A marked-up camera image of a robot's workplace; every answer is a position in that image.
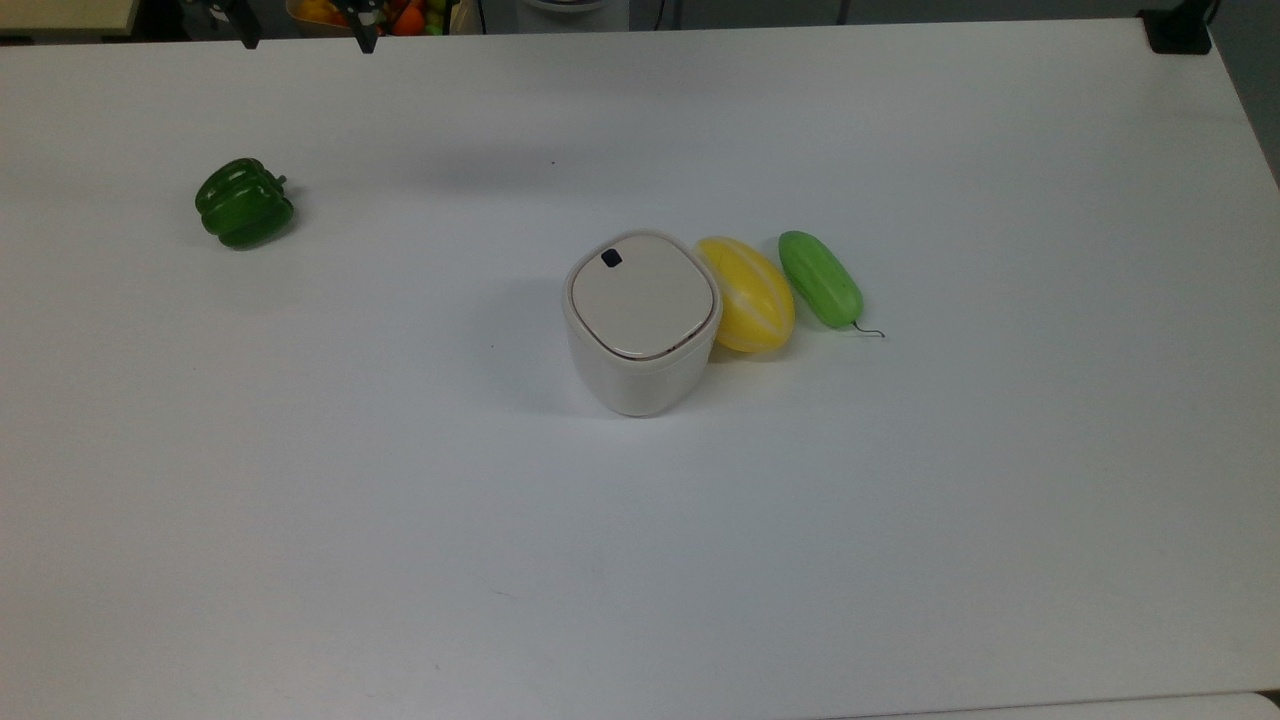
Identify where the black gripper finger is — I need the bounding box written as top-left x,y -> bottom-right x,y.
205,0 -> 263,50
343,0 -> 383,55

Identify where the basket of toy fruits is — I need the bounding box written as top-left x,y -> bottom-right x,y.
286,0 -> 471,37

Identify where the yellow striped toy melon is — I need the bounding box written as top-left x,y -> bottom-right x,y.
695,236 -> 798,354

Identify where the dark green toy bell pepper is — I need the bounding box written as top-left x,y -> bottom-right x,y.
194,158 -> 296,251

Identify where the black clamp stand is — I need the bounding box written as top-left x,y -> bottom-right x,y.
1140,0 -> 1216,56

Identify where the tan wooden table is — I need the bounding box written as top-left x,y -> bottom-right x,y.
0,0 -> 139,39

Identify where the white garbage bin with lid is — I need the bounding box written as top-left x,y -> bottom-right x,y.
562,229 -> 724,418

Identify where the light green toy cucumber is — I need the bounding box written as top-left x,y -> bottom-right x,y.
778,230 -> 887,339

